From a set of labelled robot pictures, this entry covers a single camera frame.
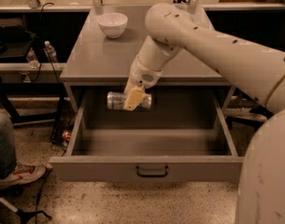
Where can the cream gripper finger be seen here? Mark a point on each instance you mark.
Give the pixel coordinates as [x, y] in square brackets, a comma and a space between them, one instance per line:
[129, 86]
[133, 99]

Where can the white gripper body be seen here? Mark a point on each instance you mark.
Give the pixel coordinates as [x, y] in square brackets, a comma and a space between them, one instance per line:
[143, 74]

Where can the silver blue redbull can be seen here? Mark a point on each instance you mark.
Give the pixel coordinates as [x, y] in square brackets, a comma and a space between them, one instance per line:
[116, 100]

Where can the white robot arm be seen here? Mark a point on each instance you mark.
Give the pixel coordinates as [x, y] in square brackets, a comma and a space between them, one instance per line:
[255, 69]

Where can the grey drawer cabinet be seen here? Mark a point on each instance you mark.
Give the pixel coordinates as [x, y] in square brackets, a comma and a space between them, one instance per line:
[97, 60]

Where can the open grey top drawer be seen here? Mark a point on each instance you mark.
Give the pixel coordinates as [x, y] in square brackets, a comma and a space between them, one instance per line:
[185, 129]

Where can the white ceramic bowl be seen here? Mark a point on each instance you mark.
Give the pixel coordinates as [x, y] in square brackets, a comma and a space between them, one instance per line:
[112, 24]

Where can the clear plastic water bottle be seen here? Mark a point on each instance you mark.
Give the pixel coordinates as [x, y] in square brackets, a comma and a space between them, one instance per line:
[51, 52]

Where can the black stand with legs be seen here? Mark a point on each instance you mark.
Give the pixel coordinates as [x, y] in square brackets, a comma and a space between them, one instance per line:
[28, 90]

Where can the white red sneaker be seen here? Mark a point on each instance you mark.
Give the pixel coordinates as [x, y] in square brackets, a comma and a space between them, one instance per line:
[23, 174]

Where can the blue jeans leg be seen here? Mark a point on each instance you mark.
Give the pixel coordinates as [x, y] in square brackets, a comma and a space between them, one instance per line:
[8, 159]

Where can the black drawer handle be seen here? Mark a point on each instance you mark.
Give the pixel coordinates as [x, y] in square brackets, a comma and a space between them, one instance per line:
[151, 173]

